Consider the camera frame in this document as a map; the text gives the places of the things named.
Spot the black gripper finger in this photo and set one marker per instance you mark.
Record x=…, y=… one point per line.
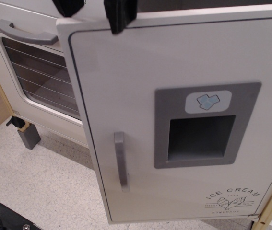
x=120, y=14
x=68, y=8

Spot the white toy fridge door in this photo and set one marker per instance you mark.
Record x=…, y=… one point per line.
x=174, y=119

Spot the white toy kitchen cabinet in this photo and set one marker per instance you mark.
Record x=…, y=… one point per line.
x=18, y=9

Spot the white toy oven door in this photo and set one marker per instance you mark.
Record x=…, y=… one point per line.
x=34, y=77

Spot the grey kitchen leg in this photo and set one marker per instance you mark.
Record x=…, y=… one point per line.
x=30, y=137

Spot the grey ice dispenser panel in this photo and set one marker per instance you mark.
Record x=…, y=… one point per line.
x=203, y=125

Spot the grey oven door handle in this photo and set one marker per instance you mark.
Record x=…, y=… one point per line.
x=44, y=38

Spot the black clamp bracket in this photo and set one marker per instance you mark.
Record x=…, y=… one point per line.
x=17, y=122

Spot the grey fridge door handle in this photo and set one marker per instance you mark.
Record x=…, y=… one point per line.
x=120, y=151

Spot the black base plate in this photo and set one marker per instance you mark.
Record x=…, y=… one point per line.
x=14, y=221

